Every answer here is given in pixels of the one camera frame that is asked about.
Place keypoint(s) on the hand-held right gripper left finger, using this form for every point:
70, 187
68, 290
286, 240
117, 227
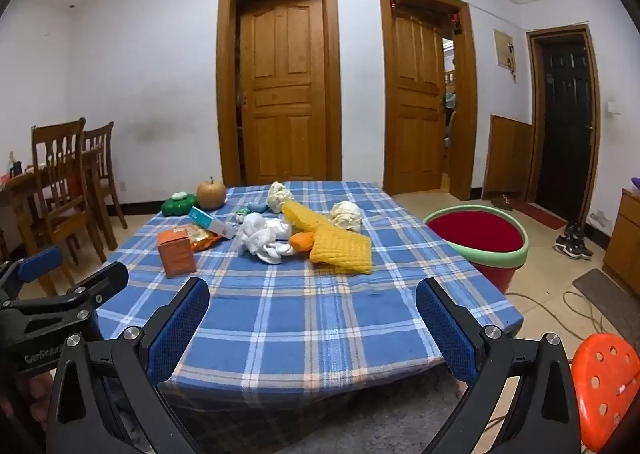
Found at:
180, 329

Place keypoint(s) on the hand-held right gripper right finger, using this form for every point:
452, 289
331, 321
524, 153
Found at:
445, 329

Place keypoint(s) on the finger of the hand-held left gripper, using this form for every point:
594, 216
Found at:
39, 264
100, 284

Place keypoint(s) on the orange cardboard box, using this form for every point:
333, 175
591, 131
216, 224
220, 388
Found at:
176, 254

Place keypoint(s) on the orange snack packet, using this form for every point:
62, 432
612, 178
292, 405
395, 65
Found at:
205, 238

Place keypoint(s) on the red bin with green rim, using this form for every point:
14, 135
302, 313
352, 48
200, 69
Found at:
475, 234

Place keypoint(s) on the teal and white box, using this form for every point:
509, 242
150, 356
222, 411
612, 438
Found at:
212, 223

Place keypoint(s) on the wide yellow toy corn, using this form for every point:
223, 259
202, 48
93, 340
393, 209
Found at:
342, 250

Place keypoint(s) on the white toy cauliflower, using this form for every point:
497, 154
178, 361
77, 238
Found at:
279, 196
346, 215

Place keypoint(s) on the orange plush toy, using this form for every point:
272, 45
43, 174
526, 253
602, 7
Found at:
302, 242

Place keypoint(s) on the long yellow toy corn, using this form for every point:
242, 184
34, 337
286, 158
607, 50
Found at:
305, 216

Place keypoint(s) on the person's left hand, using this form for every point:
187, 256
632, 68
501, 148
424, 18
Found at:
36, 399

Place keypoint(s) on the small dark bottle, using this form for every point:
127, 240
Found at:
16, 168

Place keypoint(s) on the green round toy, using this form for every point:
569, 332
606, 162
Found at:
177, 204

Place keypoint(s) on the wooden dining chair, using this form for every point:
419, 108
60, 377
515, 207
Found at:
55, 149
102, 149

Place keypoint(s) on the blue plaid tablecloth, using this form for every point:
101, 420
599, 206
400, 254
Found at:
300, 324

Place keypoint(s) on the small green white toy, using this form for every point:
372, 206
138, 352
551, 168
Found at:
242, 215

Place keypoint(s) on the brown toy apple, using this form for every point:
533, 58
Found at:
211, 194

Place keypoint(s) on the brown slippers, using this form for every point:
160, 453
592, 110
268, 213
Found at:
502, 202

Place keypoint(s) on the blue curved toy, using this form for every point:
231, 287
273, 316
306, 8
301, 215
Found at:
257, 206

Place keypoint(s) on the black sneaker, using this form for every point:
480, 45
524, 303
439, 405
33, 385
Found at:
567, 248
580, 236

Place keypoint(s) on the red doormat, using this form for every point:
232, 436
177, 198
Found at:
540, 214

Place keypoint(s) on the orange plastic stool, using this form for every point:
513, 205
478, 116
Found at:
600, 384

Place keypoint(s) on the grey floor mat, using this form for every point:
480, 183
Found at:
607, 291

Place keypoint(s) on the wooden cabinet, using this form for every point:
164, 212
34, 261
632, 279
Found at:
625, 244

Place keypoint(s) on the half-open wooden door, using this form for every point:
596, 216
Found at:
415, 99

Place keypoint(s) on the black entrance door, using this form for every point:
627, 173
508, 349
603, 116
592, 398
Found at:
565, 129

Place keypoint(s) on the closed wooden door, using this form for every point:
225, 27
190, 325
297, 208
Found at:
282, 94

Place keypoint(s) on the wooden wall panel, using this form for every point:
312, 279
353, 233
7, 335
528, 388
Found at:
507, 159

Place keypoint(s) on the white wall switch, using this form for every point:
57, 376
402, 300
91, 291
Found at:
615, 108

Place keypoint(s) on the beige wall fuse box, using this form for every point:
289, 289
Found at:
502, 47

